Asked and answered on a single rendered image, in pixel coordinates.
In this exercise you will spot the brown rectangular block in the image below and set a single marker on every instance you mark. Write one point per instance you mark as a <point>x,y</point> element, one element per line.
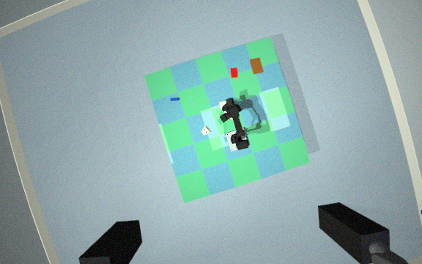
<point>256,65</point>

